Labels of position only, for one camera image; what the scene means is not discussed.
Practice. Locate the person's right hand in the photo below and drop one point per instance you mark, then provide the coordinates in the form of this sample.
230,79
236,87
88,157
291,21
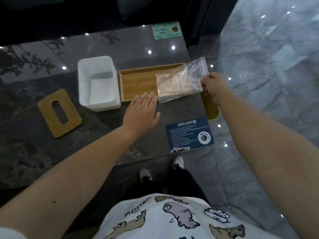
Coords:
216,87

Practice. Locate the person's left hand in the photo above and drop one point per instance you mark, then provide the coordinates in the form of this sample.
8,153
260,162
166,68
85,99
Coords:
139,114

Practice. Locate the person's left thumb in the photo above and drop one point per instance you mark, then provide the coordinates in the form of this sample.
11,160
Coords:
156,116

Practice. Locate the person's right fingers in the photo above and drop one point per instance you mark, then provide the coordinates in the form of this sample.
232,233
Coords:
206,83

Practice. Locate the clear plastic bag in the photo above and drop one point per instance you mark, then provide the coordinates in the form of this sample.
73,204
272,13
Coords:
182,79

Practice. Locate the person's right forearm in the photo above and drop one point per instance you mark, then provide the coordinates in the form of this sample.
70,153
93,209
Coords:
269,156

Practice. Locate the person's left forearm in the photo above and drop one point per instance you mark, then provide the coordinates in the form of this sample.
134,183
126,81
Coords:
74,176

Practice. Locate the yellow rounded tray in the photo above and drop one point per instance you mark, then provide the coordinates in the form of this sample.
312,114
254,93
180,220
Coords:
211,110

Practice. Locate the blue notice card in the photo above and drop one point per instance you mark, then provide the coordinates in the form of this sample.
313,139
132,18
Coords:
184,133

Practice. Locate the wooden tray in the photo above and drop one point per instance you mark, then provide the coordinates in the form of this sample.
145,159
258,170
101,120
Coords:
137,82

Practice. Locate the white shoe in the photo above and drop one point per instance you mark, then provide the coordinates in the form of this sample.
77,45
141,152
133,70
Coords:
178,163
145,175

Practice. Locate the dark cabinet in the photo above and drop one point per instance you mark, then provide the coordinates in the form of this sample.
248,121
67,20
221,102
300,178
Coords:
206,17

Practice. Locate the green card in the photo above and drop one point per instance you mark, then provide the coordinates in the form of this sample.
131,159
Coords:
165,30

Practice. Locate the black trousers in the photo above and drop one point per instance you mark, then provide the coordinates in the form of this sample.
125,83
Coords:
174,184

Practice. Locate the white plastic box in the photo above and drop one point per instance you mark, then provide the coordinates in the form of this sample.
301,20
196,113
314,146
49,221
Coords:
86,82

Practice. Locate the white animal print shirt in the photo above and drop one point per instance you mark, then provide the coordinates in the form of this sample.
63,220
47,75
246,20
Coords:
174,221

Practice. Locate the wooden lid with slot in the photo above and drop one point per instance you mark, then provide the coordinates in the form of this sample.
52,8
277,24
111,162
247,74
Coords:
46,109

